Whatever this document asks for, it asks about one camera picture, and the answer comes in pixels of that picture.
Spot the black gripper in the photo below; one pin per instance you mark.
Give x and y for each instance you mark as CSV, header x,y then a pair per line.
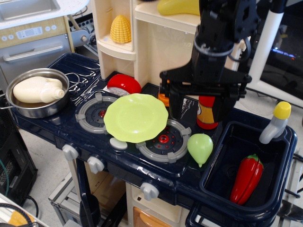
x,y
204,75

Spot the green toy pear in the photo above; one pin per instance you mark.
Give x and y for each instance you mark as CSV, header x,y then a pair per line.
x,y
200,147

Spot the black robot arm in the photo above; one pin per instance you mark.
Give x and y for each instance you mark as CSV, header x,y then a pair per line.
x,y
223,23

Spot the light green toy plate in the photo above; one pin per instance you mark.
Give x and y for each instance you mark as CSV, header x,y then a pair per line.
x,y
136,118

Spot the red toy ketchup bottle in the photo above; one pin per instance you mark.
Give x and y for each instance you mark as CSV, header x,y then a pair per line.
x,y
205,117

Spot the orange toy carrot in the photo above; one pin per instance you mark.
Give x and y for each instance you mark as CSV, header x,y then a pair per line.
x,y
162,96

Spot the right grey stove burner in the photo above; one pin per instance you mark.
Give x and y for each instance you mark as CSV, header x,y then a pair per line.
x,y
169,145

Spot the grey stove burner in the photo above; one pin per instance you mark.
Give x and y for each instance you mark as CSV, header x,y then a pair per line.
x,y
169,145
91,115

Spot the navy toy kitchen counter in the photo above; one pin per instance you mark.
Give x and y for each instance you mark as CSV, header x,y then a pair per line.
x,y
225,175

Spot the grey yellow toy faucet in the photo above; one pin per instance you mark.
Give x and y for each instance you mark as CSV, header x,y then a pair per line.
x,y
278,123

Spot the red toy chili pepper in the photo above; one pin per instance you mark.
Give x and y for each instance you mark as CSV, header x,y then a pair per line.
x,y
247,178

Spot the grey oval stove button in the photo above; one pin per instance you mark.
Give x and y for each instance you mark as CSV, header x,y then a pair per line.
x,y
117,144

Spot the cream toy kitchen shelf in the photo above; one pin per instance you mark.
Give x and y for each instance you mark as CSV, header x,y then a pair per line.
x,y
159,42

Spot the yellow toy banana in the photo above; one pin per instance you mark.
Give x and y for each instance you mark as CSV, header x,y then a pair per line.
x,y
172,7

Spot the right grey stove knob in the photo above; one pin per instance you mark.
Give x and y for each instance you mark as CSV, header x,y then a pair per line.
x,y
150,191

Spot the grey stove knob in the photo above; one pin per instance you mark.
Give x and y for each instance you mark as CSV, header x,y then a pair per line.
x,y
70,152
150,191
95,164

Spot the yellow toy corn cob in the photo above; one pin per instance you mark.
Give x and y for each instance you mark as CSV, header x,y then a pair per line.
x,y
120,31

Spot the left grey stove burner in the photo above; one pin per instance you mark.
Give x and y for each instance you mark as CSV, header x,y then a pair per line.
x,y
91,115

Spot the middle grey stove knob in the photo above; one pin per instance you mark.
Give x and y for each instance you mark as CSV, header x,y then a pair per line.
x,y
95,164

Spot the white stand leg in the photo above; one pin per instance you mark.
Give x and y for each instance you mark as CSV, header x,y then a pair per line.
x,y
276,60

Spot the left grey stove knob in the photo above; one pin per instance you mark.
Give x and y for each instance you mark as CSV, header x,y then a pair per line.
x,y
70,152

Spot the steel toy pot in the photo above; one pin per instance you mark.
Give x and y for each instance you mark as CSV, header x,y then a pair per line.
x,y
37,110

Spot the cream toy chicken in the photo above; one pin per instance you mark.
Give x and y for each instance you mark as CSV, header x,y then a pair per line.
x,y
38,89

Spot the grey toy dishwasher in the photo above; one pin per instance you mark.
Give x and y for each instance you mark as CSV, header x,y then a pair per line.
x,y
32,46

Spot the black computer case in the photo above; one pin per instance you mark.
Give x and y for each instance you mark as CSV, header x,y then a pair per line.
x,y
17,171

